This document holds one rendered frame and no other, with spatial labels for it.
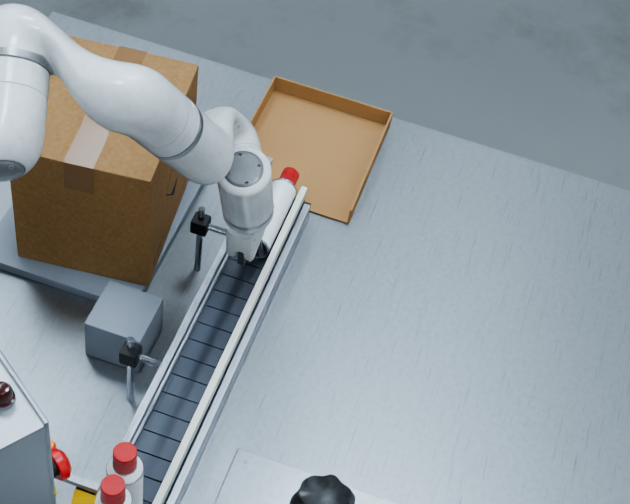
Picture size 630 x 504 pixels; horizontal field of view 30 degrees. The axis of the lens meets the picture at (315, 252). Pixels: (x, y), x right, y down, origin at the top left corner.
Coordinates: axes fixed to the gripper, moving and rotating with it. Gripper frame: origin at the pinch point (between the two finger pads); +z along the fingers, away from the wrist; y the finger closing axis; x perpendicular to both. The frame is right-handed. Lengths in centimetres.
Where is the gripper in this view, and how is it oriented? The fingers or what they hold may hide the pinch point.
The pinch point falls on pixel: (252, 246)
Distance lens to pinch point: 207.1
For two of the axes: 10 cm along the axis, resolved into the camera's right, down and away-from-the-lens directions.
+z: -0.1, 3.7, 9.3
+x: 9.4, 3.1, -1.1
